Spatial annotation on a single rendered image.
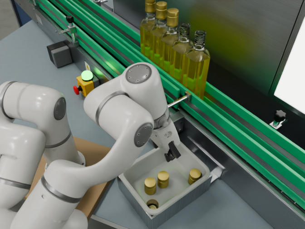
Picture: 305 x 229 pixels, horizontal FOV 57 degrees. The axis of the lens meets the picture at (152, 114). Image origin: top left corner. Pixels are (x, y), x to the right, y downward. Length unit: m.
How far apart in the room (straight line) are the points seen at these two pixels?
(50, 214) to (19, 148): 0.21
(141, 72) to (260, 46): 0.42
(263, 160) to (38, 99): 0.57
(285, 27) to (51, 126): 0.63
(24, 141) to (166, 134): 0.32
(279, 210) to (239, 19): 0.52
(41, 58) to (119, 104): 1.05
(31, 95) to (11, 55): 0.87
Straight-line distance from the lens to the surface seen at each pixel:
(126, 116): 0.46
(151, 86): 0.51
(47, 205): 0.54
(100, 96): 0.51
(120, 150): 0.46
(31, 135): 0.71
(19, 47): 1.64
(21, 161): 0.70
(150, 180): 0.84
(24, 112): 0.74
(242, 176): 0.85
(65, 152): 0.84
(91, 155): 0.96
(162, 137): 0.62
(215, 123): 0.85
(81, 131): 1.07
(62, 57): 1.38
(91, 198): 0.87
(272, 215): 0.87
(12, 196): 0.71
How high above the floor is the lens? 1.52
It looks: 45 degrees down
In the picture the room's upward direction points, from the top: straight up
